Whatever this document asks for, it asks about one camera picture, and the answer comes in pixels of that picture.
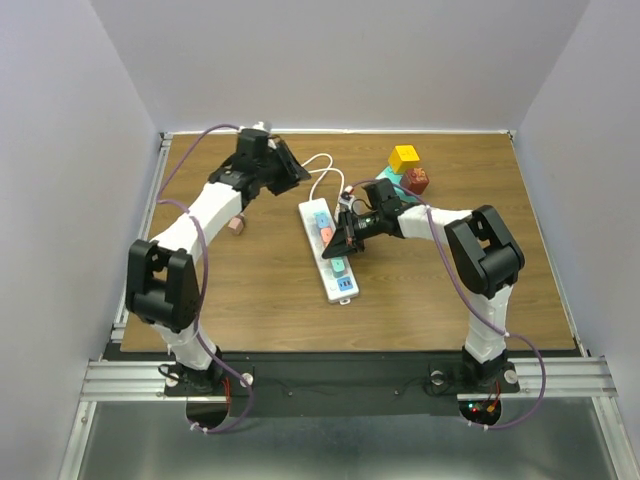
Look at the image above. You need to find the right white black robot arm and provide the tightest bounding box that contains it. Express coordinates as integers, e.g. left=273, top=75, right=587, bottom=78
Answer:
left=322, top=178, right=525, bottom=390

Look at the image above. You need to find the white power strip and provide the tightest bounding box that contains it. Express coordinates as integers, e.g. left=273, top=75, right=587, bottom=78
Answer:
left=298, top=198, right=360, bottom=305

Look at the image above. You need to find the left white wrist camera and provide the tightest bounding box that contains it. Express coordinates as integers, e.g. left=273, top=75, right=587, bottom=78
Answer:
left=252, top=121, right=272, bottom=135

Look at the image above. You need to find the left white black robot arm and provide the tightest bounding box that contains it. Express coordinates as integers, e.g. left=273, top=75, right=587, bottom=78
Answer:
left=125, top=122, right=310, bottom=394

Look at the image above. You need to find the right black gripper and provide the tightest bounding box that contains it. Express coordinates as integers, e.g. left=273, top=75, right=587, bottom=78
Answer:
left=324, top=208, right=384, bottom=260

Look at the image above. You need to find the pink charger plug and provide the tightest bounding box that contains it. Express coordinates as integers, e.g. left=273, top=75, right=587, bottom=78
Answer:
left=227, top=215, right=245, bottom=236

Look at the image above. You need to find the salmon charger plug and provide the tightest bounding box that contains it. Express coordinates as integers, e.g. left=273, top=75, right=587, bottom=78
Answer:
left=320, top=227, right=334, bottom=245

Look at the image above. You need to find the white power strip cord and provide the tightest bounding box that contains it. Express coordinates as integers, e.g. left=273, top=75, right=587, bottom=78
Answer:
left=298, top=153, right=349, bottom=201

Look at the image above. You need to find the brown patterned cube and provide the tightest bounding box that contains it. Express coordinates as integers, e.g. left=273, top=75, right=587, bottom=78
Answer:
left=400, top=167, right=430, bottom=195

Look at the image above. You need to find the teal charger plug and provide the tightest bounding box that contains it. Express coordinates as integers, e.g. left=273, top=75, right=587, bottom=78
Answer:
left=330, top=258, right=347, bottom=278

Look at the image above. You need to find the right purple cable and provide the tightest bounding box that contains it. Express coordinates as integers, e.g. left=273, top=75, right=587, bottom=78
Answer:
left=347, top=180, right=549, bottom=432

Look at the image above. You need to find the purple cable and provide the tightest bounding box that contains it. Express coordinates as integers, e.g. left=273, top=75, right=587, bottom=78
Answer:
left=347, top=180, right=549, bottom=432
left=157, top=122, right=256, bottom=435

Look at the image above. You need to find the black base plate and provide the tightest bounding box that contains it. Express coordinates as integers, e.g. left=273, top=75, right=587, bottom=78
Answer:
left=158, top=351, right=520, bottom=426

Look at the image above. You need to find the teal triangular block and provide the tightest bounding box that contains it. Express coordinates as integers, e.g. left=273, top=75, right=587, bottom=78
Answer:
left=375, top=166, right=416, bottom=202

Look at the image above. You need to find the blue charger plug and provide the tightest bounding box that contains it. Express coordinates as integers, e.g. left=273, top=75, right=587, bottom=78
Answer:
left=314, top=212, right=330, bottom=230

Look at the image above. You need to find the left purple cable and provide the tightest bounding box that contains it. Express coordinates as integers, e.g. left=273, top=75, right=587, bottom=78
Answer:
left=157, top=122, right=256, bottom=435

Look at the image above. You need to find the yellow cube socket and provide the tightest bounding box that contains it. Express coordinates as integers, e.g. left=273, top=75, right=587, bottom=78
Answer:
left=388, top=145, right=420, bottom=175

